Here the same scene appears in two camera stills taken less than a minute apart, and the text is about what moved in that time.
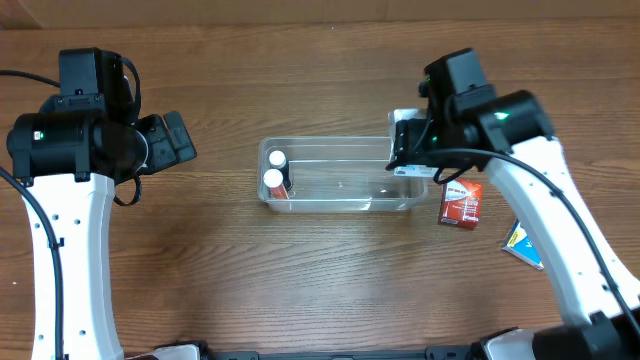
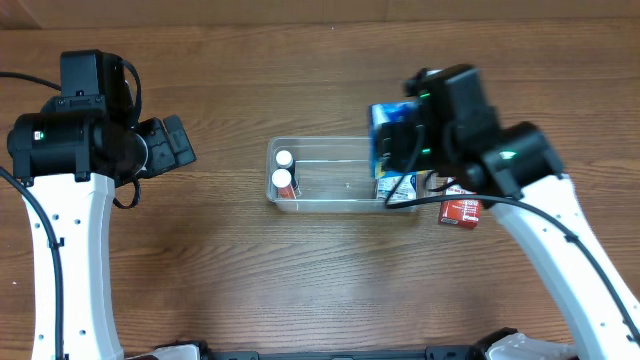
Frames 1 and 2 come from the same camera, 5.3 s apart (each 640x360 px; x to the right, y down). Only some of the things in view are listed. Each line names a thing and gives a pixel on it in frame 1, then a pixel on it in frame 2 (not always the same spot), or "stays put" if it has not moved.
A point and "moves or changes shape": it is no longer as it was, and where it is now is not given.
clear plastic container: x=342 y=174 stays put
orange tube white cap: x=273 y=180 moves or changes shape
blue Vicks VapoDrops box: x=519 y=245 -> x=388 y=113
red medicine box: x=461 y=203 stays put
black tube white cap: x=277 y=161 moves or changes shape
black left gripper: x=163 y=145 stays put
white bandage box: x=410 y=170 moves or changes shape
